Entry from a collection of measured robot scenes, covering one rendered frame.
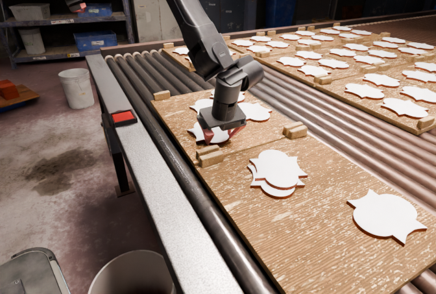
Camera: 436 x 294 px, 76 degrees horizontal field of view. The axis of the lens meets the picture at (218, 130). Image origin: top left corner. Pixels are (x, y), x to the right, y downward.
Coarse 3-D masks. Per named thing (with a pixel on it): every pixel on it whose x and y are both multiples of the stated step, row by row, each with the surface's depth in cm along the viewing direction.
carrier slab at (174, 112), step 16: (176, 96) 102; (192, 96) 102; (208, 96) 102; (160, 112) 91; (176, 112) 91; (192, 112) 91; (272, 112) 91; (176, 128) 83; (192, 128) 83; (256, 128) 83; (272, 128) 83; (192, 144) 75; (224, 144) 75; (240, 144) 75; (256, 144) 75; (192, 160) 69
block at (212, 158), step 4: (216, 152) 67; (220, 152) 67; (200, 156) 66; (204, 156) 66; (208, 156) 66; (212, 156) 66; (216, 156) 66; (220, 156) 67; (200, 160) 66; (204, 160) 65; (208, 160) 66; (212, 160) 66; (216, 160) 67; (220, 160) 68; (200, 164) 66; (204, 164) 66; (208, 164) 66; (212, 164) 67
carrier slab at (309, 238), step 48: (288, 144) 75; (240, 192) 59; (336, 192) 59; (384, 192) 59; (288, 240) 49; (336, 240) 49; (384, 240) 49; (432, 240) 49; (288, 288) 42; (336, 288) 42; (384, 288) 42
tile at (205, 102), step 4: (200, 100) 97; (204, 100) 97; (208, 100) 97; (212, 100) 97; (196, 104) 94; (200, 104) 94; (204, 104) 94; (208, 104) 94; (192, 108) 93; (196, 108) 91
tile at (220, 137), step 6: (198, 126) 81; (192, 132) 78; (198, 132) 78; (216, 132) 77; (222, 132) 77; (198, 138) 75; (216, 138) 75; (222, 138) 75; (228, 138) 76; (210, 144) 74; (216, 144) 73; (222, 144) 74
